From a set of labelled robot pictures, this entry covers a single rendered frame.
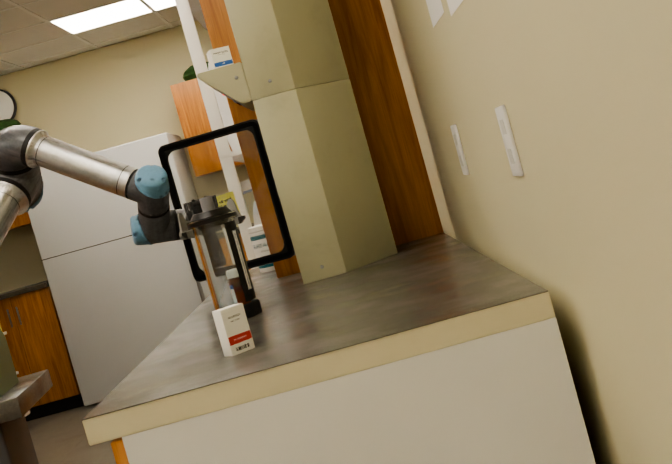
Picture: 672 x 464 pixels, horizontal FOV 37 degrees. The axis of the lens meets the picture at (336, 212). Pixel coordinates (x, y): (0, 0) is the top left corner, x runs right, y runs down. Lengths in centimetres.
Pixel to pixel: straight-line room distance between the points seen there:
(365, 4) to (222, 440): 167
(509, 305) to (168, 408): 51
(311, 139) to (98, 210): 517
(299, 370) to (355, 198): 114
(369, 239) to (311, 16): 58
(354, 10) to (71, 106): 562
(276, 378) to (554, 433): 41
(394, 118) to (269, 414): 152
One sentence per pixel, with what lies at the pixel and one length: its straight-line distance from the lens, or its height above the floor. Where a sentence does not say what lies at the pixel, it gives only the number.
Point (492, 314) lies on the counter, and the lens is 148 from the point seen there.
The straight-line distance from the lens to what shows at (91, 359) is 770.
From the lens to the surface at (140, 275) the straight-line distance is 754.
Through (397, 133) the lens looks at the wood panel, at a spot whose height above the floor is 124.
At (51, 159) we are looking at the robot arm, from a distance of 248.
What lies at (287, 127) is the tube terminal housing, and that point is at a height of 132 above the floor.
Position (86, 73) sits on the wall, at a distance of 832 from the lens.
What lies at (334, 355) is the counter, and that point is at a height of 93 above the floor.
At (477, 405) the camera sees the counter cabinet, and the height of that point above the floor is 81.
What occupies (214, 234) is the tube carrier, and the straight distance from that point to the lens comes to 213.
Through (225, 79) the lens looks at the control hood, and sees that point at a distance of 251.
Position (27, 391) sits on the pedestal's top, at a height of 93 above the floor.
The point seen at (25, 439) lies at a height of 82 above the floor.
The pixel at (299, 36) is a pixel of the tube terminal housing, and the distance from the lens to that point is 255.
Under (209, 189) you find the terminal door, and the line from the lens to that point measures 285.
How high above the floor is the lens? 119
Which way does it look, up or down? 2 degrees down
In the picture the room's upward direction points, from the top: 16 degrees counter-clockwise
